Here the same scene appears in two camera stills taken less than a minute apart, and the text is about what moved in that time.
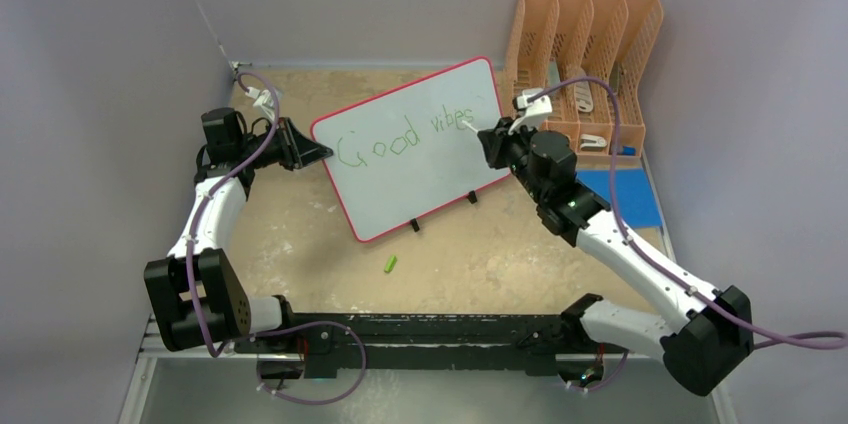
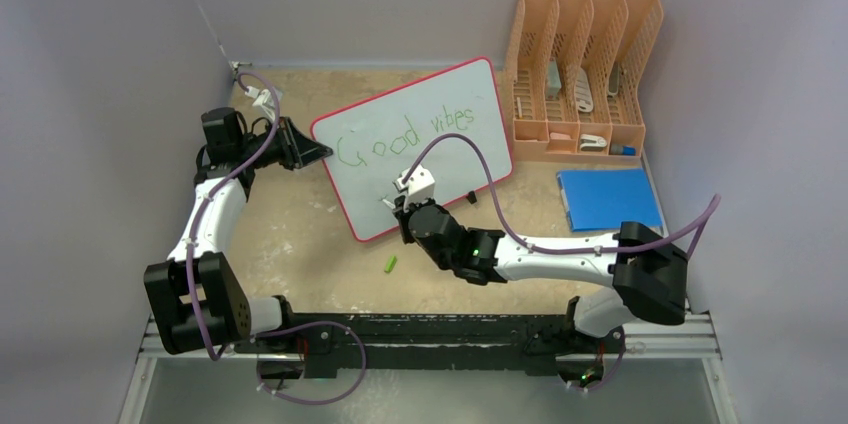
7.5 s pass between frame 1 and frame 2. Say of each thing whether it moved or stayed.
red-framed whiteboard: stayed
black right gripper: moved
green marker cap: stayed
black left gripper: stayed
